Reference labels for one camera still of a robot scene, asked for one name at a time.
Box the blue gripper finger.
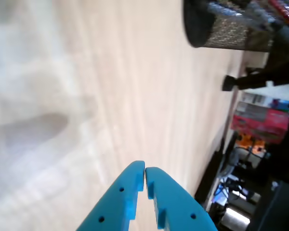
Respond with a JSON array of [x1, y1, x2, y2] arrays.
[[76, 160, 145, 231], [145, 167, 219, 231]]

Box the red retractable pen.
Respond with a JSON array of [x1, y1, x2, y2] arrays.
[[268, 0, 289, 27]]

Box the black mesh pen holder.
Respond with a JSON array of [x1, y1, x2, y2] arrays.
[[183, 0, 274, 52]]

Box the red cardboard box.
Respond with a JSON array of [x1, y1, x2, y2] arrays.
[[232, 101, 289, 144]]

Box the black tripod leg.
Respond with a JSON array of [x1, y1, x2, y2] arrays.
[[222, 69, 289, 91]]

